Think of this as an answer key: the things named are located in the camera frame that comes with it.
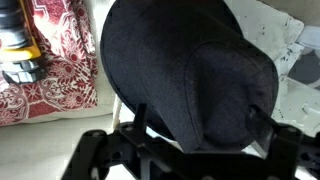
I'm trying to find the red white patterned cloth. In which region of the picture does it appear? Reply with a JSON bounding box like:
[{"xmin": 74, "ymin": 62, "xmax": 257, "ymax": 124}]
[{"xmin": 0, "ymin": 0, "xmax": 99, "ymax": 127}]

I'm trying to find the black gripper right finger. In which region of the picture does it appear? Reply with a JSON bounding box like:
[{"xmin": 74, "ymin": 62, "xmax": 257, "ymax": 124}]
[{"xmin": 248, "ymin": 104, "xmax": 320, "ymax": 180}]

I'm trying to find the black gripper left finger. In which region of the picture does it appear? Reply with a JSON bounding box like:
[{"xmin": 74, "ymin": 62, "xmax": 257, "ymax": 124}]
[{"xmin": 61, "ymin": 103, "xmax": 158, "ymax": 180}]

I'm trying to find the white fabric sofa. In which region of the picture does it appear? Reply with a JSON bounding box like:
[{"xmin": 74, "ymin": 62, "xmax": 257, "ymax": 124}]
[{"xmin": 0, "ymin": 0, "xmax": 320, "ymax": 180}]

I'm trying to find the black bucket hat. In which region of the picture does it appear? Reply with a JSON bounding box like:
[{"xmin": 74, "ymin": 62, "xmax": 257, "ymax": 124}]
[{"xmin": 99, "ymin": 0, "xmax": 279, "ymax": 154}]

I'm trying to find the small white wooden chair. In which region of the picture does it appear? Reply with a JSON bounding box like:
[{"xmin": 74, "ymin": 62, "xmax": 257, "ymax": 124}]
[{"xmin": 111, "ymin": 0, "xmax": 320, "ymax": 180}]

